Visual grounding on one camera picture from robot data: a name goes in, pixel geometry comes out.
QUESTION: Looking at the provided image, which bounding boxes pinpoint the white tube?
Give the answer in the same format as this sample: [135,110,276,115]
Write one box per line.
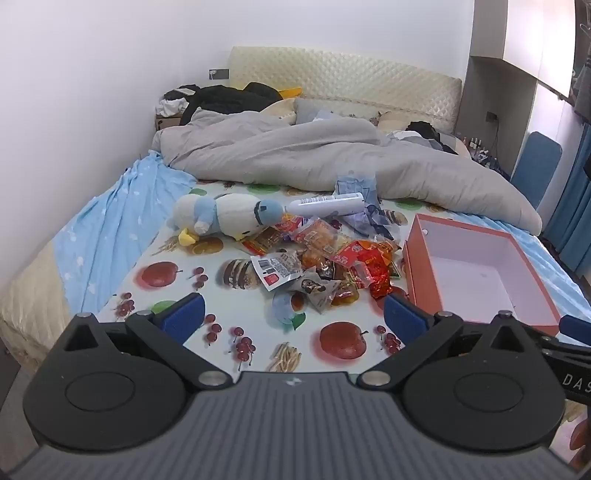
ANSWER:
[288,192,365,217]

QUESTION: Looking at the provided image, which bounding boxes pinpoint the pile of clothes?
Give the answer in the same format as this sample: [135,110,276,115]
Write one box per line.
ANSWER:
[154,85,201,117]

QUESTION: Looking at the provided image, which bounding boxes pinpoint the fruit print mat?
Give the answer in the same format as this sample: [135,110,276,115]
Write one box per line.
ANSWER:
[108,179,591,467]

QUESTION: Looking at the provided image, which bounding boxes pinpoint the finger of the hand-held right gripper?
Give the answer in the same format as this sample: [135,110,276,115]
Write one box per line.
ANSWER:
[526,315,591,358]

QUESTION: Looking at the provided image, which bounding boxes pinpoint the black clothing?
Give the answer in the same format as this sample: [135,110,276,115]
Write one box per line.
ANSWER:
[179,82,284,126]

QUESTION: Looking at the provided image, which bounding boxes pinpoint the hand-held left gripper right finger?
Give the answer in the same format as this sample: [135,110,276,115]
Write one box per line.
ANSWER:
[360,293,536,388]

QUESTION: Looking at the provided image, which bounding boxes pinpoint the penguin plush toy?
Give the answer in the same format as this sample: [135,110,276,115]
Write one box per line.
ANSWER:
[167,193,284,245]

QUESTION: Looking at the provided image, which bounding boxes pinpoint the white wall cabinet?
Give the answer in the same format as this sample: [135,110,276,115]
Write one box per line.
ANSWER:
[470,0,578,100]

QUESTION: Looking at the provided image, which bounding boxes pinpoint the group of small bottles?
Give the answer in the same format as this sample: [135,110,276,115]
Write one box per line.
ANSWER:
[466,134,498,166]

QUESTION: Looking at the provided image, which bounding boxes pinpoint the beige pillow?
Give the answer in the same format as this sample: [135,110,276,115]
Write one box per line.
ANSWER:
[376,111,472,158]

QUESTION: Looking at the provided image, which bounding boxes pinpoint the blue chair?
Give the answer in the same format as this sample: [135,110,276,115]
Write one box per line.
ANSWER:
[510,131,563,210]

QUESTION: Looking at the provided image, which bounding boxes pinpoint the grey duvet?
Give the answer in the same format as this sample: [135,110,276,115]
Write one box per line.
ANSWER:
[152,99,543,234]

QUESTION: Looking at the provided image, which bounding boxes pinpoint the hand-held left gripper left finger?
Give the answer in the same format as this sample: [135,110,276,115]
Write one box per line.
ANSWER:
[62,292,234,389]

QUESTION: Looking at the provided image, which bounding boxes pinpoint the pink cardboard box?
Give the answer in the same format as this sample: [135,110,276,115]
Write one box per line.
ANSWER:
[402,213,575,337]

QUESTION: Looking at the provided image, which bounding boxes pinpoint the black cloth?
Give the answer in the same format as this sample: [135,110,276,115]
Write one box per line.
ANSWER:
[406,121,443,142]

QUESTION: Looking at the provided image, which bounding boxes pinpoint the crumpled blue plastic bag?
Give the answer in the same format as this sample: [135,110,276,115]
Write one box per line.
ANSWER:
[333,171,409,241]

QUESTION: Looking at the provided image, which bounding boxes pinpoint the pile of snack packets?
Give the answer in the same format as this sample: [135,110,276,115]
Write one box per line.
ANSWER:
[240,215,407,315]

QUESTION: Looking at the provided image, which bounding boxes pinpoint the hanging dark clothes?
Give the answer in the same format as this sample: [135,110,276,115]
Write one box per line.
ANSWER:
[570,60,591,126]

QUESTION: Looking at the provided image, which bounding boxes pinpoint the blue curtain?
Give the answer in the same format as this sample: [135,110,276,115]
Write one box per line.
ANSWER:
[545,122,591,278]

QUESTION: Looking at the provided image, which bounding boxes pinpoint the cream quilted headboard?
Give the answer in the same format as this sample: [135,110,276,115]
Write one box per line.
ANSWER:
[228,46,463,139]

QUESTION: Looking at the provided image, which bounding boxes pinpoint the grey pillow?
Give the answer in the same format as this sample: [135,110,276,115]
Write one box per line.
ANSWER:
[294,97,384,126]

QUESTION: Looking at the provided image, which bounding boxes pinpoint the light blue bedsheet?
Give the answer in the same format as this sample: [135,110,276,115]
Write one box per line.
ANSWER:
[46,150,591,324]

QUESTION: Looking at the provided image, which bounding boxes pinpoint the brown cardboard box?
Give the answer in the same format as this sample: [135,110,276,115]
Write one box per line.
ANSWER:
[154,113,184,133]

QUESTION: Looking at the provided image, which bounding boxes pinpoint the cream mattress side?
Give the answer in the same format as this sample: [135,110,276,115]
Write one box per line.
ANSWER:
[0,240,84,370]

